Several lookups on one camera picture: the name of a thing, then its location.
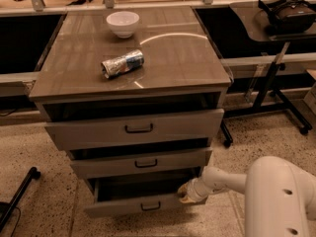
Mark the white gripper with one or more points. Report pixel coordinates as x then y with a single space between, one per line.
197 192

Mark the grey drawer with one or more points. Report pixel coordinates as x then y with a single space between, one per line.
139 193
108 132
141 163

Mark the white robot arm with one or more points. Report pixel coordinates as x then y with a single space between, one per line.
280 198

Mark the grey drawer cabinet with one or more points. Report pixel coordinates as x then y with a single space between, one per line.
181 73

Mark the crushed silver blue can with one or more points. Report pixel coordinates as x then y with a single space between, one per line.
120 65

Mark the black stand leg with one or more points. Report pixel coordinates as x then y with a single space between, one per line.
6 208

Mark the black rolling side table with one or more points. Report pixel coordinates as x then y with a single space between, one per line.
259 28

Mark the white bowl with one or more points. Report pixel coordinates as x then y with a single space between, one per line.
123 23

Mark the black VR headset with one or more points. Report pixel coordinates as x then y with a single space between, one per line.
289 16

